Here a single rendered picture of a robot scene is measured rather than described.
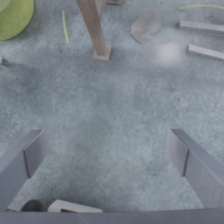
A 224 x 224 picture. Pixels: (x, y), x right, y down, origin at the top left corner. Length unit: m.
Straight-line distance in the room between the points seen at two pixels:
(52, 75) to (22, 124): 0.35
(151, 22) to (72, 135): 0.81
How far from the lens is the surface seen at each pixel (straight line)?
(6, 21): 1.25
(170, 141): 0.16
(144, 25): 1.10
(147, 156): 0.92
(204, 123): 1.00
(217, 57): 1.11
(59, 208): 0.91
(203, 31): 1.17
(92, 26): 0.79
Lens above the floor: 0.91
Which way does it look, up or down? 81 degrees down
